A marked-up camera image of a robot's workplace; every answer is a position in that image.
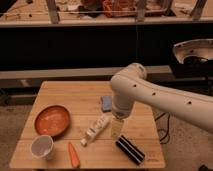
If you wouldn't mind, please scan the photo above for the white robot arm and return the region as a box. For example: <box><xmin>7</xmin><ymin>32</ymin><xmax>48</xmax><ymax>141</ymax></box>
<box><xmin>110</xmin><ymin>63</ymin><xmax>213</xmax><ymax>133</ymax></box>

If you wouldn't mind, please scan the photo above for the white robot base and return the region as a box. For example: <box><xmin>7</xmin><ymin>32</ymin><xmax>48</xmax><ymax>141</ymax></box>
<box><xmin>173</xmin><ymin>39</ymin><xmax>213</xmax><ymax>64</ymax></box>

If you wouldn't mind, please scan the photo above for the white plastic bottle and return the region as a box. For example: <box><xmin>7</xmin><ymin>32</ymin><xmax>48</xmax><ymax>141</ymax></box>
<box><xmin>80</xmin><ymin>114</ymin><xmax>110</xmax><ymax>146</ymax></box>

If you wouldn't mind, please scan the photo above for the black striped rectangular box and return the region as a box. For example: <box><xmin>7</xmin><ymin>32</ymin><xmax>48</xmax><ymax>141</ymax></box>
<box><xmin>115</xmin><ymin>135</ymin><xmax>145</xmax><ymax>165</ymax></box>

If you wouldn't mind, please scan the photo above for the blue sponge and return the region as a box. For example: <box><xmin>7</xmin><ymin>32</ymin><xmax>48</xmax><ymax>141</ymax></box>
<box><xmin>101</xmin><ymin>96</ymin><xmax>112</xmax><ymax>112</ymax></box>

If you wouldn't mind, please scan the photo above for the wooden table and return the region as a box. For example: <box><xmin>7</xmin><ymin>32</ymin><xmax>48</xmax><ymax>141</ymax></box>
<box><xmin>10</xmin><ymin>81</ymin><xmax>165</xmax><ymax>169</ymax></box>

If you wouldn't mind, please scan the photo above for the orange carrot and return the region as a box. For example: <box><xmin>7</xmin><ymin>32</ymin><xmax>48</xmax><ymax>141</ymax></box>
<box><xmin>68</xmin><ymin>143</ymin><xmax>80</xmax><ymax>168</ymax></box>

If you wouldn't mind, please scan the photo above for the orange round plate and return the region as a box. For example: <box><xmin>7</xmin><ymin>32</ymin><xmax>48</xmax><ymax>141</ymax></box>
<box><xmin>34</xmin><ymin>105</ymin><xmax>70</xmax><ymax>137</ymax></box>

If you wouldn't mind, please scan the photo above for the white paper cup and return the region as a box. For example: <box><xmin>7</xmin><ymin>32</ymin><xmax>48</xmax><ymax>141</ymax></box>
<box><xmin>30</xmin><ymin>135</ymin><xmax>54</xmax><ymax>160</ymax></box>

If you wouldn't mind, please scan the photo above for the orange crate in background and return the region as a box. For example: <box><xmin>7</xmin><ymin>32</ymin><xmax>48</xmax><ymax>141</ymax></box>
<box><xmin>102</xmin><ymin>0</ymin><xmax>136</xmax><ymax>17</ymax></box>

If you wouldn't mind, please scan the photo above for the black cable on floor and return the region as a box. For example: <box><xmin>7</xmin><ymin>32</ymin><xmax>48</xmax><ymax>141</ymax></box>
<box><xmin>154</xmin><ymin>111</ymin><xmax>172</xmax><ymax>145</ymax></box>

